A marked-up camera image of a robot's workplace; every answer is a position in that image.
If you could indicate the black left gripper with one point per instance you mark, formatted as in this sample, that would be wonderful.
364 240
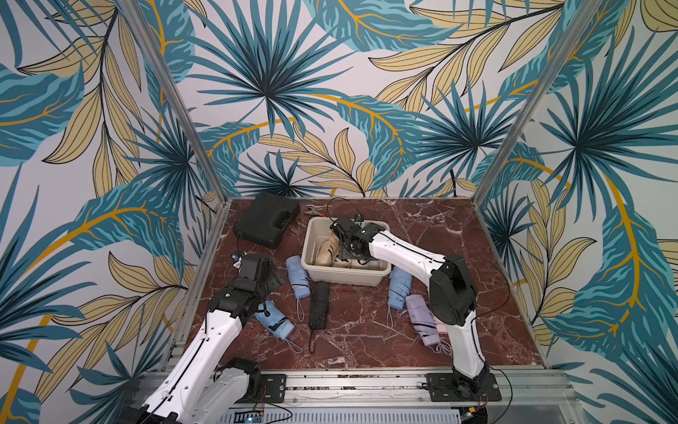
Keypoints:
274 278

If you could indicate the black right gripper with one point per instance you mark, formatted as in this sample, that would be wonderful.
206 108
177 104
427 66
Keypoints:
347 233

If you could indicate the beige umbrella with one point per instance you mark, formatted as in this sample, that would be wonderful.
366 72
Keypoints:
327 252

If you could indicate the white plastic storage box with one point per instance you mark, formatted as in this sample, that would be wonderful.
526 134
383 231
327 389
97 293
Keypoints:
364 273

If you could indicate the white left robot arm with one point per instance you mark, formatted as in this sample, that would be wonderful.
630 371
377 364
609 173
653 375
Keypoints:
195 391

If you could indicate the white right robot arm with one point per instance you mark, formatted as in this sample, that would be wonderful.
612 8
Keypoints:
452 291

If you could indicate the light blue umbrella near box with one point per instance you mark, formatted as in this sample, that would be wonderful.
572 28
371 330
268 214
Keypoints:
299 281

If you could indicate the black folded umbrella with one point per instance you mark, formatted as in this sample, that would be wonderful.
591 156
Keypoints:
318 311

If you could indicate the light blue umbrella right side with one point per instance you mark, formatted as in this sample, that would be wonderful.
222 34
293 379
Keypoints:
399 289

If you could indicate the lavender folded umbrella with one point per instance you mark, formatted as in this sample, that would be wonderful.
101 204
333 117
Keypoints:
423 322

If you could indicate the pink folded umbrella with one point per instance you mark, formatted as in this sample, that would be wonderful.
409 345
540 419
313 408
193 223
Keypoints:
440 326

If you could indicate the orange handled pliers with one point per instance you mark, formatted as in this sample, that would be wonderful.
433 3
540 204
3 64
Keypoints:
313 212

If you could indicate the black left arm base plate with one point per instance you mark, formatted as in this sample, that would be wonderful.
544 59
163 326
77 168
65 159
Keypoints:
271 388

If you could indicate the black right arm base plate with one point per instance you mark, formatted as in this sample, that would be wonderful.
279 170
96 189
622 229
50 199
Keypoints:
455 387

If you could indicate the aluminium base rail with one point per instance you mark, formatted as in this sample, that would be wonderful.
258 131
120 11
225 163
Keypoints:
529 395

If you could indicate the right aluminium corner post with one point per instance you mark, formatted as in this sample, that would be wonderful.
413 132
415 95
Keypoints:
562 52

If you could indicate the aluminium corner post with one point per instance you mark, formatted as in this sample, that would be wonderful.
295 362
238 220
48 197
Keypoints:
562 52
152 50

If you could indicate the left aluminium corner post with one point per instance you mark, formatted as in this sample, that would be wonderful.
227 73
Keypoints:
152 50

